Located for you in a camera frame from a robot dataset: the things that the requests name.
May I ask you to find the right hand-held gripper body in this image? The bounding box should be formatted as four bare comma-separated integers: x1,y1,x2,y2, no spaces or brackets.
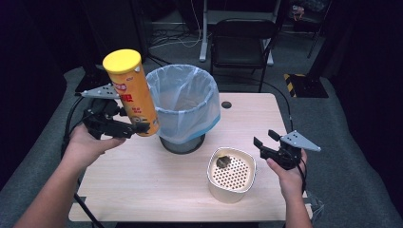
269,129,322,171

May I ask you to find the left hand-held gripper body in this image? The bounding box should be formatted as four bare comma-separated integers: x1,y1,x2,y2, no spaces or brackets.
74,83,134,141

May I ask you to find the yellow chip can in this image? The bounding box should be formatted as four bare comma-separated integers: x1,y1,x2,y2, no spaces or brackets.
102,48,161,138

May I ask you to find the beige container with perforated strainer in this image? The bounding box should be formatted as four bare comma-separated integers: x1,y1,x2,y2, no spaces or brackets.
206,146,257,204

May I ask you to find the metal mesh trash bin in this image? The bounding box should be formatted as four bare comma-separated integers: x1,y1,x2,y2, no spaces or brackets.
159,133,206,156

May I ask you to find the trash bin with blue bag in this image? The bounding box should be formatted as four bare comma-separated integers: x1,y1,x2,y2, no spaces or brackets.
145,64,221,145

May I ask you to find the person's right hand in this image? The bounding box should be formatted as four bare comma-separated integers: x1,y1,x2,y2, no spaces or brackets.
265,148,309,202

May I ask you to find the person's left hand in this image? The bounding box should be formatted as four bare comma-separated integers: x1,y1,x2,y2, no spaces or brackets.
64,123,127,168

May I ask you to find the dark wet lump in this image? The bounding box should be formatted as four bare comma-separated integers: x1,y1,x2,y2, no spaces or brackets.
216,155,232,169

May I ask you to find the black stand base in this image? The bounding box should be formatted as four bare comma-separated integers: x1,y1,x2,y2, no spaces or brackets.
74,62,112,93

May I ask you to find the yellow black striped floor plate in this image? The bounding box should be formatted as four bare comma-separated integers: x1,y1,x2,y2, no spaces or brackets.
282,72,330,99

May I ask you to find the black folding chair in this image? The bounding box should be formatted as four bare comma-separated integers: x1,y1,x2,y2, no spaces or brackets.
209,17,278,94

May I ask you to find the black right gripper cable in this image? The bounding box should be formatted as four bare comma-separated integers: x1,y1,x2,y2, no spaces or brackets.
261,80,294,134

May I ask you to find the white floor cable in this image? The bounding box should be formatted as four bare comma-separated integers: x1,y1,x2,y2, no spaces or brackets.
147,0,204,51

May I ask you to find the white desk frame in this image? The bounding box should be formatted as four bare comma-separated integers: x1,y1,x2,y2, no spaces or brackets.
198,0,283,67

